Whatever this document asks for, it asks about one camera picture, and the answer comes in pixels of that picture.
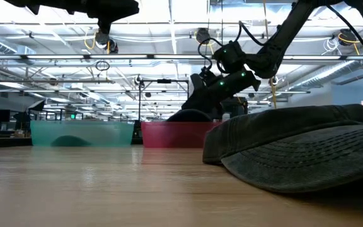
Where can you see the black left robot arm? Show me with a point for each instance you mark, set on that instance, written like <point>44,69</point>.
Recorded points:
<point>58,3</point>

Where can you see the green exit sign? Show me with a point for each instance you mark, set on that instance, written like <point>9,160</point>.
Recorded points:
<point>73,116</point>

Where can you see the red translucent plastic bin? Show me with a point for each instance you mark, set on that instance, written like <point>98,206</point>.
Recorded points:
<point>169,135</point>

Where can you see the black washed cap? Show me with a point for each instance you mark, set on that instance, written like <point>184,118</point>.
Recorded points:
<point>295,148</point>

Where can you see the black background rig frame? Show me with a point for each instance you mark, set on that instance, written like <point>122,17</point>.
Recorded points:
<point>164,81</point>

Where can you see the blue denim cap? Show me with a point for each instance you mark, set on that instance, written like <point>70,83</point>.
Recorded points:
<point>187,116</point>

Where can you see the long ceiling light strip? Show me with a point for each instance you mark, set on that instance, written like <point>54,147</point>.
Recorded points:
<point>58,57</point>

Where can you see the teal translucent plastic bin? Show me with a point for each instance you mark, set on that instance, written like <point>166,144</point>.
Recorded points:
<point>112,134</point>

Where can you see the black angled screen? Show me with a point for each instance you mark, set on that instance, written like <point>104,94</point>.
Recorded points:
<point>38,105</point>

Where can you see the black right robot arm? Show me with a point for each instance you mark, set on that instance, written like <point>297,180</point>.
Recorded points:
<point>282,41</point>

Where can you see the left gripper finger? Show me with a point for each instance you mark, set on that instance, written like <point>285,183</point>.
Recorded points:
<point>124,12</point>
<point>124,4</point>

